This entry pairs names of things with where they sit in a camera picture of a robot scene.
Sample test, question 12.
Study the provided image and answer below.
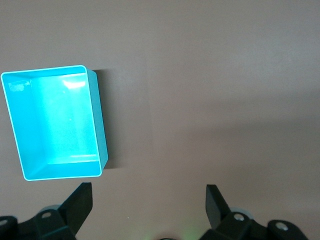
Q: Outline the teal plastic bin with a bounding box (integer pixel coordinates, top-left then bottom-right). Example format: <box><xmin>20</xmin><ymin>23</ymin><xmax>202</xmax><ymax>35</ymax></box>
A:
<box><xmin>0</xmin><ymin>64</ymin><xmax>109</xmax><ymax>182</ymax></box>

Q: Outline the brown table mat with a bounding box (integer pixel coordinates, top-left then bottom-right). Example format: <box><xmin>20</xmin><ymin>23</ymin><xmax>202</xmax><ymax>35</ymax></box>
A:
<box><xmin>0</xmin><ymin>0</ymin><xmax>320</xmax><ymax>240</ymax></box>

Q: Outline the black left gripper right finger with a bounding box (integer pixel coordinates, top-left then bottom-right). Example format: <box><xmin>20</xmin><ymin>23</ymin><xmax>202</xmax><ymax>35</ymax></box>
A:
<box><xmin>199</xmin><ymin>184</ymin><xmax>307</xmax><ymax>240</ymax></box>

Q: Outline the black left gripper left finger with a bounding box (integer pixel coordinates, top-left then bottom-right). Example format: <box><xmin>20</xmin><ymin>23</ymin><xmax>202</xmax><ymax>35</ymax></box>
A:
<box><xmin>0</xmin><ymin>182</ymin><xmax>94</xmax><ymax>240</ymax></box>

